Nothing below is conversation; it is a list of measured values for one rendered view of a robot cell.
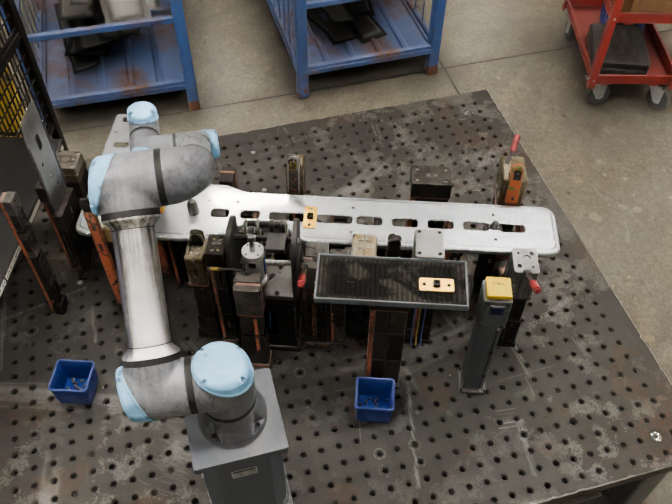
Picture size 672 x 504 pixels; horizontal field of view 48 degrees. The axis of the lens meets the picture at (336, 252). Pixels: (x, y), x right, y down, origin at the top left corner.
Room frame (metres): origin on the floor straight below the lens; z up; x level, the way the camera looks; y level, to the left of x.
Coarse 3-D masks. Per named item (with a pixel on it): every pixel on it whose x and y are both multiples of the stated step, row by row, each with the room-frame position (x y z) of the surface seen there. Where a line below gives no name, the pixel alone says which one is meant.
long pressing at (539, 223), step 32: (224, 192) 1.55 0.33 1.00; (160, 224) 1.42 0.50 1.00; (192, 224) 1.42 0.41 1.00; (224, 224) 1.42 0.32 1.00; (288, 224) 1.42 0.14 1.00; (320, 224) 1.42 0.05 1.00; (352, 224) 1.42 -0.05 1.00; (384, 224) 1.42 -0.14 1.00; (512, 224) 1.43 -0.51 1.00; (544, 224) 1.43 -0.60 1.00; (544, 256) 1.32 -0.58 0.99
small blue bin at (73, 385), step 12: (60, 360) 1.09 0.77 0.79; (72, 360) 1.09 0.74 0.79; (84, 360) 1.09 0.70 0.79; (60, 372) 1.07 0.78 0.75; (72, 372) 1.09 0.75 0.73; (84, 372) 1.09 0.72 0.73; (96, 372) 1.08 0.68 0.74; (60, 384) 1.05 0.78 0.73; (72, 384) 1.06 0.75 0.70; (84, 384) 1.06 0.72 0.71; (96, 384) 1.06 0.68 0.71; (60, 396) 1.00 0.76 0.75; (72, 396) 1.00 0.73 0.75; (84, 396) 1.00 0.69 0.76
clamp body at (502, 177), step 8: (504, 160) 1.63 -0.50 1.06; (512, 160) 1.63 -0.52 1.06; (520, 160) 1.63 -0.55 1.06; (504, 168) 1.60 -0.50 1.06; (496, 176) 1.64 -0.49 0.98; (504, 176) 1.56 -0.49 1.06; (496, 184) 1.62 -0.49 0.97; (504, 184) 1.55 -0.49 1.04; (496, 192) 1.59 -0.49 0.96; (504, 192) 1.55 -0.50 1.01; (520, 192) 1.54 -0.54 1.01; (496, 200) 1.57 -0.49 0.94; (504, 200) 1.55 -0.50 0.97; (520, 200) 1.54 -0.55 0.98; (504, 224) 1.55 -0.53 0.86; (496, 256) 1.54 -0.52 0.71; (504, 256) 1.54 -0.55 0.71
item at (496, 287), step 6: (486, 282) 1.10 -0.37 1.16; (492, 282) 1.10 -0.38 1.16; (498, 282) 1.10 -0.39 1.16; (504, 282) 1.10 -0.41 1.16; (510, 282) 1.10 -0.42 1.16; (486, 288) 1.08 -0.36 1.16; (492, 288) 1.08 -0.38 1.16; (498, 288) 1.08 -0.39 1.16; (504, 288) 1.08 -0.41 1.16; (510, 288) 1.08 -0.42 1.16; (492, 294) 1.06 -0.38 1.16; (498, 294) 1.06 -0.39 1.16; (504, 294) 1.06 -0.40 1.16; (510, 294) 1.06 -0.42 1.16
